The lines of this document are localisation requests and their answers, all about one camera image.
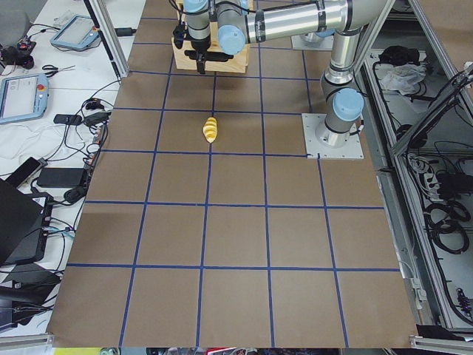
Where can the blue teach pendant far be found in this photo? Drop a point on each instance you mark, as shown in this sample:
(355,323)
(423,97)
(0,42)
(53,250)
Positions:
(78,34)

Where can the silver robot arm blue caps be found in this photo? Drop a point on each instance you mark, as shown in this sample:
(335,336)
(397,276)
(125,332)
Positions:
(346,19)

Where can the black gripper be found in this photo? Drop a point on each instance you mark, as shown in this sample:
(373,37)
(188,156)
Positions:
(200,45)

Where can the yellow croissant toy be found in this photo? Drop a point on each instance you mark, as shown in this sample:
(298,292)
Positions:
(210,129)

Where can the black power adapter brick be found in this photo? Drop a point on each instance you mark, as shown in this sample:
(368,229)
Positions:
(61,177)

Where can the black scissors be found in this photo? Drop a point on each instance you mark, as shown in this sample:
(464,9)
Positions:
(51,70)

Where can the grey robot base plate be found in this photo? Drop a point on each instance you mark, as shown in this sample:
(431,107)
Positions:
(321,143)

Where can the black small remote device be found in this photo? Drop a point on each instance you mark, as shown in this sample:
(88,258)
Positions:
(68,119)

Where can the blue teach pendant near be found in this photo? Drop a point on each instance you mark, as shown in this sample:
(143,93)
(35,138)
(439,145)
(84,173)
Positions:
(24,97)

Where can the wooden drawer cabinet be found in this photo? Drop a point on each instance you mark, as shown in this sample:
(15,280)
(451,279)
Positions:
(221,65)

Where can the blue teach pendant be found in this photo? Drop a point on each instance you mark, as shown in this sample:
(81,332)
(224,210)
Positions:
(78,34)
(24,97)

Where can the black laptop computer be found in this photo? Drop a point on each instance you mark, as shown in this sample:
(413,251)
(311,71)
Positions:
(24,218)

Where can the aluminium frame post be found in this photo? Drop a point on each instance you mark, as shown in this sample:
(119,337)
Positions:
(106,30)

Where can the white crumpled cloth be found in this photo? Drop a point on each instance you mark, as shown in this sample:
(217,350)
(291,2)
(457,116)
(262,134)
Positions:
(403,79)

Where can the black power strip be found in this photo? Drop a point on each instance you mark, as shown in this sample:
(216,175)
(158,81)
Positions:
(93,150)

